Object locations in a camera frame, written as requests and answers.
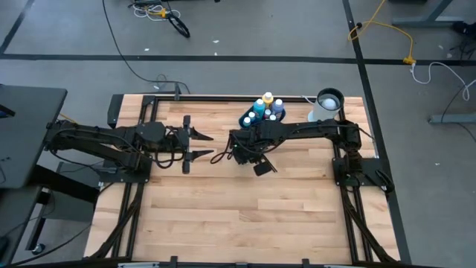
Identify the black aluminium table frame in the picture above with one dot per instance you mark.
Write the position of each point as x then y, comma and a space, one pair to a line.
294, 99

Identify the red paint bottle white cap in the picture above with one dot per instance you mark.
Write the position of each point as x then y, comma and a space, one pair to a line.
267, 112

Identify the large yellow paint bottle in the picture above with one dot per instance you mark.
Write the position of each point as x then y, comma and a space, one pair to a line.
267, 98

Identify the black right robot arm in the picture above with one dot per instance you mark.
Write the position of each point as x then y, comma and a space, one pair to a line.
316, 128

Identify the white cylinder black rim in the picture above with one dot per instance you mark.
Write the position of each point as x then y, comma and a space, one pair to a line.
323, 111

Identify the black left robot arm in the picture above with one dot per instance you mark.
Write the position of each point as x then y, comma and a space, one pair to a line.
93, 143

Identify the large purple paint bottle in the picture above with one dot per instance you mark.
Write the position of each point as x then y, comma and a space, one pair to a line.
277, 108

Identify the black desk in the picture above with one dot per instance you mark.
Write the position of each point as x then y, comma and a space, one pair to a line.
29, 130

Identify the teal plastic storage bin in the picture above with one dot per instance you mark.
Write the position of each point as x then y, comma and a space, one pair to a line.
241, 120

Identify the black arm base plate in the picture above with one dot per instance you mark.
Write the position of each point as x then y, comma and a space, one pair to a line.
340, 180
119, 178

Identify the person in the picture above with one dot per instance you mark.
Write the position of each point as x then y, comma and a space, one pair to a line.
465, 29

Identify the large teal paint bottle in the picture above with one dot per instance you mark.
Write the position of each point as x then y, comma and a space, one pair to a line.
259, 108

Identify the silver aluminium bracket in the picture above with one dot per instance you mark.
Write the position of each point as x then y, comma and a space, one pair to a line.
137, 265

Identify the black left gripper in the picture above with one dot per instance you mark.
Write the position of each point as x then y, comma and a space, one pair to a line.
175, 139

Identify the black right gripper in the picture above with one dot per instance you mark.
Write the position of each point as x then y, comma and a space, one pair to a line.
247, 147

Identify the grey desk foot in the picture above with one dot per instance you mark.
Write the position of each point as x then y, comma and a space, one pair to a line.
451, 118
427, 21

